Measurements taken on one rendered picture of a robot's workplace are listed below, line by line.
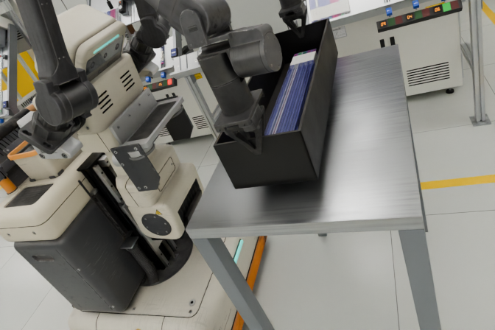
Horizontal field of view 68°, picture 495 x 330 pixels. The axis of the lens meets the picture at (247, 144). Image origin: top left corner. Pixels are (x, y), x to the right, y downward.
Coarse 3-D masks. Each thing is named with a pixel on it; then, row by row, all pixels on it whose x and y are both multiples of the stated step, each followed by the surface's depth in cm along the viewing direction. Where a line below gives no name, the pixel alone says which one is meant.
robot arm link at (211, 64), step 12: (204, 48) 58; (216, 48) 57; (228, 48) 54; (204, 60) 56; (216, 60) 56; (228, 60) 57; (204, 72) 58; (216, 72) 57; (228, 72) 57; (216, 84) 58
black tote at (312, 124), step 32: (288, 32) 111; (320, 32) 108; (288, 64) 116; (320, 64) 85; (320, 96) 80; (320, 128) 76; (224, 160) 71; (256, 160) 69; (288, 160) 67; (320, 160) 72
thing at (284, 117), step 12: (300, 60) 106; (312, 60) 102; (288, 72) 102; (300, 72) 99; (312, 72) 99; (288, 84) 95; (300, 84) 93; (288, 96) 90; (300, 96) 87; (276, 108) 87; (288, 108) 85; (300, 108) 83; (276, 120) 82; (288, 120) 80; (300, 120) 81; (264, 132) 80; (276, 132) 78
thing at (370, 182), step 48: (384, 48) 112; (336, 96) 99; (384, 96) 90; (336, 144) 82; (384, 144) 76; (240, 192) 80; (288, 192) 74; (336, 192) 69; (384, 192) 65; (192, 240) 78; (240, 288) 86; (432, 288) 68
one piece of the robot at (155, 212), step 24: (120, 72) 107; (120, 96) 106; (96, 120) 97; (96, 144) 109; (168, 144) 127; (120, 168) 114; (168, 168) 122; (192, 168) 128; (120, 192) 115; (144, 192) 112; (168, 192) 118; (144, 216) 118; (168, 216) 116
